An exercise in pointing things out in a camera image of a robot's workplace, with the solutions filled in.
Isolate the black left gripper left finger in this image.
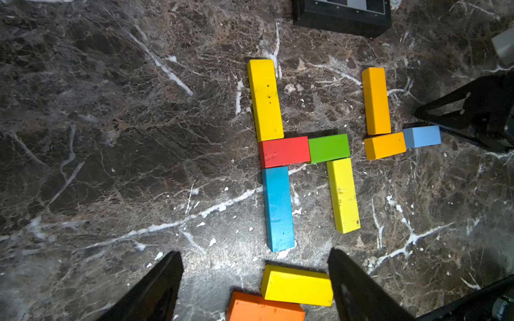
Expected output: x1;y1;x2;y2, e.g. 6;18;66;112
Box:
99;251;183;320

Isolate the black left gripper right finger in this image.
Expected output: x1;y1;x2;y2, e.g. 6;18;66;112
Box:
328;248;416;320

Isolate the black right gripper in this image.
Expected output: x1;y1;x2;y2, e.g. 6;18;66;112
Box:
414;70;513;152

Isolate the light blue block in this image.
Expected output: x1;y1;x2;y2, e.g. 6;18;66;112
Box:
403;126;442;148

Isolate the long yellow block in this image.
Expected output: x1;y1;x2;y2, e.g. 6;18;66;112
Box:
361;68;392;135

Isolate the dark yellow block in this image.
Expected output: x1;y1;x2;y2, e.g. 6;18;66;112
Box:
364;132;406;160

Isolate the cyan block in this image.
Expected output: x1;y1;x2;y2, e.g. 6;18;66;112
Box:
262;167;295;252

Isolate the small yellow block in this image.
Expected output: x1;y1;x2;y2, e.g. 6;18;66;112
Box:
327;158;361;234

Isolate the green block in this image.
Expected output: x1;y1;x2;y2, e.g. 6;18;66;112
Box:
308;134;351;164

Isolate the red block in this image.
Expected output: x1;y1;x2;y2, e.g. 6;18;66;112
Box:
259;136;311;169

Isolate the yellow stroke block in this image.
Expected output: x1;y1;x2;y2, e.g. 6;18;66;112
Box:
247;60;284;142

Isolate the checkered board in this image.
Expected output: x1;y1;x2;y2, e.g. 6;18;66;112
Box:
292;0;392;38

